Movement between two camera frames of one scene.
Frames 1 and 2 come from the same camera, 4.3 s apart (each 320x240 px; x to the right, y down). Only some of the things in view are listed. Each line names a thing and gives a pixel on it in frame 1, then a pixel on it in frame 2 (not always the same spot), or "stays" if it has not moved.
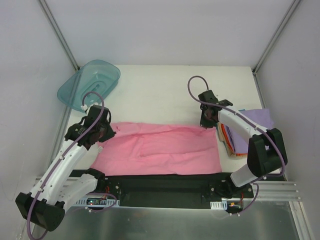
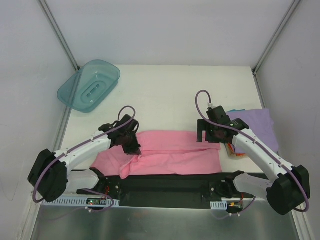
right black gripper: [204, 120] -> [201, 131]
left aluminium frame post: [63, 42] stays
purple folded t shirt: [240, 141] stays
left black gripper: [107, 133] -> [132, 147]
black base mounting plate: [172, 190] stays
